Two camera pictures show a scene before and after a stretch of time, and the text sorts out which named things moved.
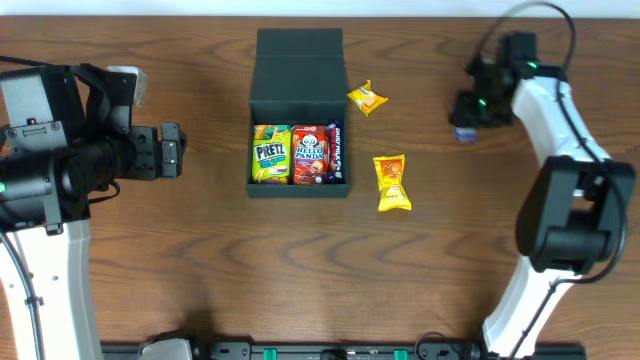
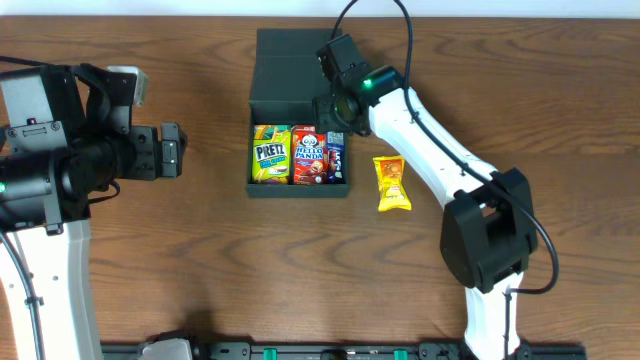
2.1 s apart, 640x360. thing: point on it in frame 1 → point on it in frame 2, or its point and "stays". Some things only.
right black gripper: x=465 y=116 → x=326 y=62
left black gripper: x=145 y=151 stays
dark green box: x=299 y=77 stays
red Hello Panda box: x=310 y=154 stays
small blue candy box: x=465 y=135 → x=334 y=141
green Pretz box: x=271 y=153 stays
